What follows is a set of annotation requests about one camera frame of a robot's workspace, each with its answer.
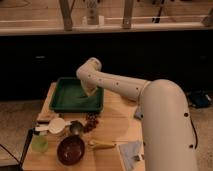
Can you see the small metal cup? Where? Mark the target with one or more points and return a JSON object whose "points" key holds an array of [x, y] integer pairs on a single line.
{"points": [[76, 128]]}

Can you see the blue cloth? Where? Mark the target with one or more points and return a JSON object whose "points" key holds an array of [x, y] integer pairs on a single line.
{"points": [[127, 151]]}

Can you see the green plastic cup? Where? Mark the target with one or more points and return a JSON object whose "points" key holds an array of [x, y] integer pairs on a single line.
{"points": [[39, 143]]}

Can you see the green plastic tray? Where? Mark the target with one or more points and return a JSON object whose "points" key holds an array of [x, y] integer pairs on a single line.
{"points": [[69, 96]]}

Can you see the white measuring cup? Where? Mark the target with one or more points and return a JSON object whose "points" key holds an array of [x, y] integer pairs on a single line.
{"points": [[56, 126]]}

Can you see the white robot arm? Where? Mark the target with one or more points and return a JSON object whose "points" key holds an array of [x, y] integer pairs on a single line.
{"points": [[169, 139]]}

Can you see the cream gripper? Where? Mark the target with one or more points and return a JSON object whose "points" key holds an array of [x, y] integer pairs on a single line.
{"points": [[88, 87]]}

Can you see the dark blue bag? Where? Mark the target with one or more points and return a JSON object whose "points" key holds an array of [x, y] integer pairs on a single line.
{"points": [[199, 99]]}

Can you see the blue sponge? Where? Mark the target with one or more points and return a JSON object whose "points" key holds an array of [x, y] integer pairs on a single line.
{"points": [[138, 113]]}

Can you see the red grape bunch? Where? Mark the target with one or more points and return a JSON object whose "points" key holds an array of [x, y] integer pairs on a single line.
{"points": [[91, 122]]}

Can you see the dark maroon bowl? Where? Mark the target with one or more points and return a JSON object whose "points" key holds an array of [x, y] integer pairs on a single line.
{"points": [[71, 150]]}

